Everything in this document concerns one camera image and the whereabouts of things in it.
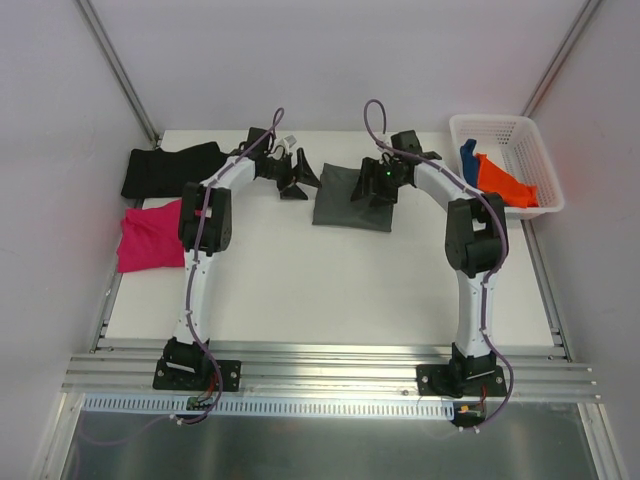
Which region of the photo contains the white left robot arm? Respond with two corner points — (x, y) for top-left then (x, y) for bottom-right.
(161, 127), (321, 388)

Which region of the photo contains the right aluminium corner post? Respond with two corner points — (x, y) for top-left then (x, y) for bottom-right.
(520, 0), (605, 118)

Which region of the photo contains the white slotted cable duct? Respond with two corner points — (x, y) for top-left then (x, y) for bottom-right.
(83, 394), (454, 421)

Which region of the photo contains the aluminium mounting rail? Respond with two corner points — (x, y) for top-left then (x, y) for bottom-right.
(62, 339), (604, 403)

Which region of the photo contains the grey t shirt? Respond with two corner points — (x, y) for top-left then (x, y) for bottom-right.
(312, 163), (393, 233)

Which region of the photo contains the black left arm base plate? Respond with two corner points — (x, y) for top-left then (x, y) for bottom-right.
(152, 358), (242, 392)

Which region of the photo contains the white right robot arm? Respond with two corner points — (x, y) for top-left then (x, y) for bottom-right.
(351, 130), (509, 398)

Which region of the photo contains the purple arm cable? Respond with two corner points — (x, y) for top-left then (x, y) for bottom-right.
(74, 107), (286, 446)
(363, 98), (513, 435)

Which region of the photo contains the left aluminium corner post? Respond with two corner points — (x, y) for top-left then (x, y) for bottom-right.
(73, 0), (161, 146)

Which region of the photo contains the blue t shirt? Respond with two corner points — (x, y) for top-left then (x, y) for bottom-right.
(459, 138), (507, 207)

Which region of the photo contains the pink folded t shirt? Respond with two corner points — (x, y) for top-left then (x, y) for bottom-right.
(117, 200), (185, 273)

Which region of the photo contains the black folded t shirt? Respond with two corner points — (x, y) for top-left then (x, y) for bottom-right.
(121, 142), (236, 200)

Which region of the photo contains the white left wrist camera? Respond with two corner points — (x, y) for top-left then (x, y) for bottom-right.
(276, 135), (297, 152)

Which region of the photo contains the white plastic basket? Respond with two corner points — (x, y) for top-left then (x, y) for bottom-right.
(449, 114), (565, 220)

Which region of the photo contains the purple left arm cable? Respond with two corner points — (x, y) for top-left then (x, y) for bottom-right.
(74, 107), (286, 446)

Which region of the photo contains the aluminium corner post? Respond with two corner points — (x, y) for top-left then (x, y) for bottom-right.
(520, 0), (605, 118)
(73, 0), (161, 146)

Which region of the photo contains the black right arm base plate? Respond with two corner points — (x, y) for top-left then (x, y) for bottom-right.
(415, 361), (507, 399)

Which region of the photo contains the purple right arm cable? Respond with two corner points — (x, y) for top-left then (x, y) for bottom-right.
(363, 98), (513, 435)

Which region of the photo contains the orange t shirt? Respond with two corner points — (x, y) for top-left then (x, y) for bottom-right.
(475, 153), (539, 208)

